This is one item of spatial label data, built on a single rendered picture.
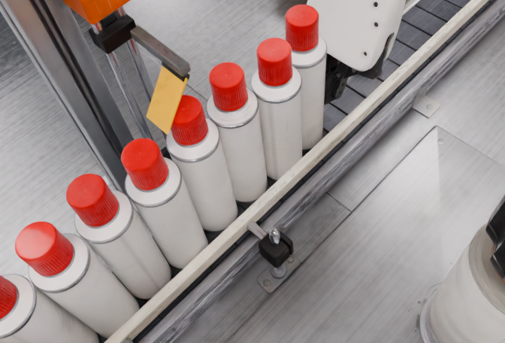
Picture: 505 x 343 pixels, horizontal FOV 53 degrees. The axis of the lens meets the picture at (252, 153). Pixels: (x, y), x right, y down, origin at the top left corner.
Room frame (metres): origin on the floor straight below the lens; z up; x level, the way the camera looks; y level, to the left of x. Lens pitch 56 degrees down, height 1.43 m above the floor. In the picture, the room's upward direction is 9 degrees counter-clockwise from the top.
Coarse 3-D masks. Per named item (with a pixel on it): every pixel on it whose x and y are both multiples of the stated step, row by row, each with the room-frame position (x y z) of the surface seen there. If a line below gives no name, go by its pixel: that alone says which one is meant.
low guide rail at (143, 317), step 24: (480, 0) 0.54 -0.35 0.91; (456, 24) 0.50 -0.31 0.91; (432, 48) 0.47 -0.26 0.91; (408, 72) 0.44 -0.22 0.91; (384, 96) 0.40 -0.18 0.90; (360, 120) 0.37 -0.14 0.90; (336, 144) 0.35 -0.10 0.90; (240, 216) 0.26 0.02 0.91; (216, 240) 0.24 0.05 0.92; (192, 264) 0.21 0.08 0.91; (168, 288) 0.19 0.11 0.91; (144, 312) 0.17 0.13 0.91; (120, 336) 0.15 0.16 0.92
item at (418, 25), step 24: (432, 0) 0.59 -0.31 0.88; (456, 0) 0.58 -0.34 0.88; (408, 24) 0.55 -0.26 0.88; (432, 24) 0.54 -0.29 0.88; (408, 48) 0.50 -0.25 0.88; (384, 72) 0.47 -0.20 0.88; (360, 96) 0.43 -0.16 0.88; (336, 120) 0.40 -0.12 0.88; (312, 168) 0.33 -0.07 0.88; (288, 192) 0.30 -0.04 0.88; (264, 216) 0.27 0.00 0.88; (240, 240) 0.25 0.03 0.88; (216, 264) 0.22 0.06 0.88; (192, 288) 0.20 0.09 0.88; (168, 312) 0.18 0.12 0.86
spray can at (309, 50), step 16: (288, 16) 0.38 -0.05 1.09; (304, 16) 0.38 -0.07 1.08; (288, 32) 0.37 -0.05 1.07; (304, 32) 0.36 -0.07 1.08; (304, 48) 0.36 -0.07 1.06; (320, 48) 0.37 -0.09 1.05; (304, 64) 0.36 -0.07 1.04; (320, 64) 0.36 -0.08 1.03; (304, 80) 0.35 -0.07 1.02; (320, 80) 0.36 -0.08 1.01; (304, 96) 0.35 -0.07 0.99; (320, 96) 0.36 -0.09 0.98; (304, 112) 0.35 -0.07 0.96; (320, 112) 0.36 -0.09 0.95; (304, 128) 0.35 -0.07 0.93; (320, 128) 0.36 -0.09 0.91; (304, 144) 0.35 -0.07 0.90
